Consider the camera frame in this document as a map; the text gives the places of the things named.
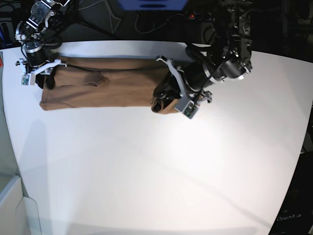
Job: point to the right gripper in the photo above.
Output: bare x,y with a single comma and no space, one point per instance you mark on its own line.
42,80

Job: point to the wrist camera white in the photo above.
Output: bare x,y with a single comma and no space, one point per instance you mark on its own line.
187,107
28,79

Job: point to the white bin at left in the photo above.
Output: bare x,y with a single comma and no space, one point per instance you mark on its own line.
18,214

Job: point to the black OpenArm base box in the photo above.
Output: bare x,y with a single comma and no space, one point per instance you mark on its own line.
295,216

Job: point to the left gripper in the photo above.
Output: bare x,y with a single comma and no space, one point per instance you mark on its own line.
188,80

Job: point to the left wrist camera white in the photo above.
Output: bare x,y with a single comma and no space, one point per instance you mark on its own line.
187,107

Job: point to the blue overhead mount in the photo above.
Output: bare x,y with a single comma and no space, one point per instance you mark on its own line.
134,5

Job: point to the black power strip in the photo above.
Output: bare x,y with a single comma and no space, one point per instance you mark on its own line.
198,16

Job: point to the black tripod stand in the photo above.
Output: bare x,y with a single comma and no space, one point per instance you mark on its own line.
72,16

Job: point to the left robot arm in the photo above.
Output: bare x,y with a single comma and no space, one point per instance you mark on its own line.
227,55

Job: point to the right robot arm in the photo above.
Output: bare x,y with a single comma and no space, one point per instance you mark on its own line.
31,33

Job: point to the brown T-shirt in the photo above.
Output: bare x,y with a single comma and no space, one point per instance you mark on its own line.
107,82

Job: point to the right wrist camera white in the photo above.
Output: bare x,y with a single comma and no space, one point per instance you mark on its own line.
28,79

